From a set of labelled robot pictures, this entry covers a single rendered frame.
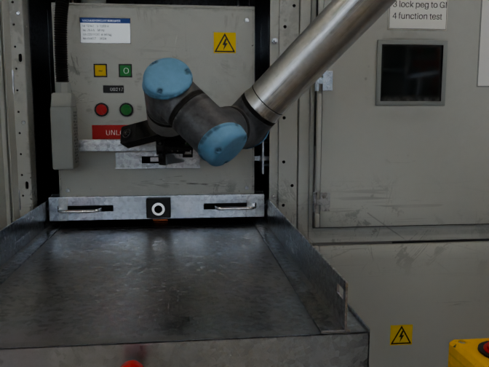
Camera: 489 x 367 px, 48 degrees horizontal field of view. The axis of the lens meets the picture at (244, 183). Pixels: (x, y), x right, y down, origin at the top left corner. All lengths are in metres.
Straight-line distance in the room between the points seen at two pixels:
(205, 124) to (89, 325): 0.40
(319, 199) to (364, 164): 0.14
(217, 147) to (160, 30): 0.51
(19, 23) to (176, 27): 0.36
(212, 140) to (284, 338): 0.40
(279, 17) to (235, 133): 0.48
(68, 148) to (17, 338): 0.62
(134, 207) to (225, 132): 0.50
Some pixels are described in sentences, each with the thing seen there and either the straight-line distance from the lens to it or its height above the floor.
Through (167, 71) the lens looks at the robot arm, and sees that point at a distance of 1.03.
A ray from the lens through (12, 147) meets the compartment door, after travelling 1.41.
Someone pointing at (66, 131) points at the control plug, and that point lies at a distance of 1.32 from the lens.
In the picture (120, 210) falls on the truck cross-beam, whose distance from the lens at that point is 1.42.
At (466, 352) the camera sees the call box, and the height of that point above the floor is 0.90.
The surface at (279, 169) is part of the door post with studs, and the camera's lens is 1.38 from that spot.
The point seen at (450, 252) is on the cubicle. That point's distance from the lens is 1.55.
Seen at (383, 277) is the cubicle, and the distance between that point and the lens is 1.49.
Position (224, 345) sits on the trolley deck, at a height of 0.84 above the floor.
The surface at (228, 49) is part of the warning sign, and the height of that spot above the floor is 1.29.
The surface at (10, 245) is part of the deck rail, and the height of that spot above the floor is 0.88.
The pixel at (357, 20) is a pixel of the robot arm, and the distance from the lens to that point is 1.05.
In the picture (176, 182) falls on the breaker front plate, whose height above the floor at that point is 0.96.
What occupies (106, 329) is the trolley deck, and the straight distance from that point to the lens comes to 0.78.
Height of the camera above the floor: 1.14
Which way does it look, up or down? 8 degrees down
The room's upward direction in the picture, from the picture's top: straight up
